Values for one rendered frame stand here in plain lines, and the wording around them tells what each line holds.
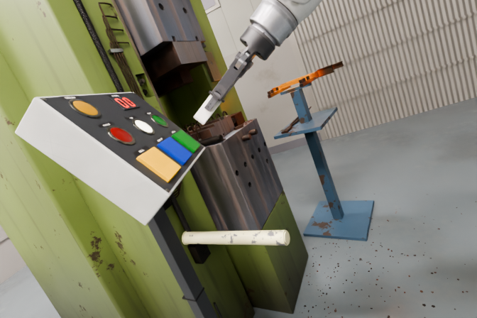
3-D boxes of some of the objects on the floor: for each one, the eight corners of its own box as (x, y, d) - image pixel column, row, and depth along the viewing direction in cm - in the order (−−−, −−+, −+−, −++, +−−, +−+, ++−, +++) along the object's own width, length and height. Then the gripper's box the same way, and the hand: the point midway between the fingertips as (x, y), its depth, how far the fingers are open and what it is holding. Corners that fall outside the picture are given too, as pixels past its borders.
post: (275, 431, 80) (128, 136, 60) (270, 448, 76) (115, 142, 56) (264, 426, 82) (120, 140, 62) (260, 442, 78) (106, 145, 58)
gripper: (280, 41, 45) (206, 136, 50) (274, 50, 58) (215, 125, 63) (249, 15, 44) (177, 114, 49) (250, 30, 57) (192, 108, 62)
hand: (207, 109), depth 55 cm, fingers closed
